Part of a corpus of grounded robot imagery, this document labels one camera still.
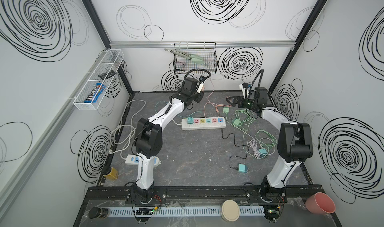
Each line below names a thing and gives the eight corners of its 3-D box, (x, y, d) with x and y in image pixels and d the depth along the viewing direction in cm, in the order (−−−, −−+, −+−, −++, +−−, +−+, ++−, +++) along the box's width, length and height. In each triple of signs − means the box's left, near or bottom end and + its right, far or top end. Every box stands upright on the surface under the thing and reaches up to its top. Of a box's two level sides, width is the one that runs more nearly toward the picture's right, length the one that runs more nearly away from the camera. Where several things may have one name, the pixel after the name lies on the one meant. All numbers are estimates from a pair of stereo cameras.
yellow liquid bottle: (107, 179, 81) (99, 175, 74) (110, 171, 83) (103, 166, 76) (117, 179, 81) (110, 175, 74) (120, 171, 83) (113, 166, 76)
